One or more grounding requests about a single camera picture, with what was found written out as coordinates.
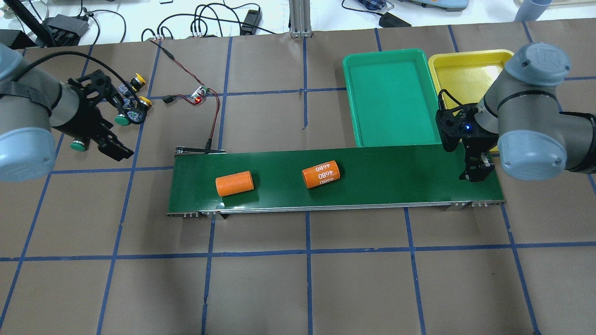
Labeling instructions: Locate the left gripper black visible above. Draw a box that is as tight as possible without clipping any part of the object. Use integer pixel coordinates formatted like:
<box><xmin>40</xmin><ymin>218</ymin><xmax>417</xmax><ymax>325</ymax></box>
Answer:
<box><xmin>60</xmin><ymin>70</ymin><xmax>140</xmax><ymax>161</ymax></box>

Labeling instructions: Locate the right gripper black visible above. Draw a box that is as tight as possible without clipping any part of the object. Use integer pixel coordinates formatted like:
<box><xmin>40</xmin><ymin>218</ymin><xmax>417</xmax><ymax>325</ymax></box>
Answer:
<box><xmin>435</xmin><ymin>104</ymin><xmax>496</xmax><ymax>182</ymax></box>

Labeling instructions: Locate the green push button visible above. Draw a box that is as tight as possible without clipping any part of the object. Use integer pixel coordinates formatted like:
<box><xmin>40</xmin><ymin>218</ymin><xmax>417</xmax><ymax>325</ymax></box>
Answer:
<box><xmin>69</xmin><ymin>138</ymin><xmax>91</xmax><ymax>151</ymax></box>
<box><xmin>114</xmin><ymin>108</ymin><xmax>147</xmax><ymax>127</ymax></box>

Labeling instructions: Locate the plain orange cylinder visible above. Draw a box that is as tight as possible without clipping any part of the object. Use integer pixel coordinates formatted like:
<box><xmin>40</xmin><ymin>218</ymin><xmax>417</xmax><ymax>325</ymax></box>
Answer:
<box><xmin>215</xmin><ymin>170</ymin><xmax>255</xmax><ymax>197</ymax></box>

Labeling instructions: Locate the orange cylinder with label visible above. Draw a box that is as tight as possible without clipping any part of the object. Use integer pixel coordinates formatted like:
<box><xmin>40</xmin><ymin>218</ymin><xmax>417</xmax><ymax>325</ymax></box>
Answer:
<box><xmin>302</xmin><ymin>161</ymin><xmax>341</xmax><ymax>189</ymax></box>

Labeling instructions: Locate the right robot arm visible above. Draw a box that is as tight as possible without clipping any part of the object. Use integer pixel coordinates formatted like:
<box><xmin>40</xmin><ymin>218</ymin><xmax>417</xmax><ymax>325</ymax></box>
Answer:
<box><xmin>435</xmin><ymin>42</ymin><xmax>596</xmax><ymax>182</ymax></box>

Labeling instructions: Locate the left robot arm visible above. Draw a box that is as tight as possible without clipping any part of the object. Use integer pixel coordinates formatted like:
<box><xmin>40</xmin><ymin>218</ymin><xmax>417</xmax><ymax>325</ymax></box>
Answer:
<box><xmin>0</xmin><ymin>45</ymin><xmax>151</xmax><ymax>182</ymax></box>

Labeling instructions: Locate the yellow push button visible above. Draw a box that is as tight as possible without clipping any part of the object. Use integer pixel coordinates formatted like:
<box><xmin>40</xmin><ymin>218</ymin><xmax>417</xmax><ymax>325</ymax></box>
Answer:
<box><xmin>118</xmin><ymin>74</ymin><xmax>146</xmax><ymax>97</ymax></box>
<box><xmin>136</xmin><ymin>97</ymin><xmax>152</xmax><ymax>114</ymax></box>

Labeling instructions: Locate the small red led board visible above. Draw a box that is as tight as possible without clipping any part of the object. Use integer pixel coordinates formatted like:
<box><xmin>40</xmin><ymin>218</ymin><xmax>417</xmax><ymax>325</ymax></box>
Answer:
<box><xmin>189</xmin><ymin>85</ymin><xmax>210</xmax><ymax>105</ymax></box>

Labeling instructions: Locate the yellow plastic tray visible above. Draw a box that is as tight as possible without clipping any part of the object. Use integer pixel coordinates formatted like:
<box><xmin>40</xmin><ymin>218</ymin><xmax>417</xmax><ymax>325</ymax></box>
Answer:
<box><xmin>428</xmin><ymin>49</ymin><xmax>514</xmax><ymax>109</ymax></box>

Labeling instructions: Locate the green plastic tray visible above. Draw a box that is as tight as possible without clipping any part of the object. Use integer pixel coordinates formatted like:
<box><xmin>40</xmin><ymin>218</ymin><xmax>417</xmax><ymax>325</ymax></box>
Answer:
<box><xmin>343</xmin><ymin>48</ymin><xmax>441</xmax><ymax>147</ymax></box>

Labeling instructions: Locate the black power adapter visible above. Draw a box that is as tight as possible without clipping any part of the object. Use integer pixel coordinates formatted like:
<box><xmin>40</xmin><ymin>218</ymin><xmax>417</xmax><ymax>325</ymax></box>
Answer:
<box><xmin>378</xmin><ymin>12</ymin><xmax>412</xmax><ymax>28</ymax></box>

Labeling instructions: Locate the blue plaid umbrella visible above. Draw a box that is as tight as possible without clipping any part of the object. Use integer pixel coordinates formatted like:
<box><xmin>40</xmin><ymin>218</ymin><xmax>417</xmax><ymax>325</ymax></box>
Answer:
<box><xmin>358</xmin><ymin>0</ymin><xmax>387</xmax><ymax>11</ymax></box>

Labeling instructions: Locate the red black wire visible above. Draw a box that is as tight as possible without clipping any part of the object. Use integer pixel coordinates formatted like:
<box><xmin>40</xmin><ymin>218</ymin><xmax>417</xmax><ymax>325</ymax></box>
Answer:
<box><xmin>150</xmin><ymin>39</ymin><xmax>227</xmax><ymax>152</ymax></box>

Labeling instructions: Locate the aluminium frame post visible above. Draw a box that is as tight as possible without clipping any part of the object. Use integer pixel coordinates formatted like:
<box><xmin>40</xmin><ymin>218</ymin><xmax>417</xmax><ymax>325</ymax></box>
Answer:
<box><xmin>289</xmin><ymin>0</ymin><xmax>312</xmax><ymax>38</ymax></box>

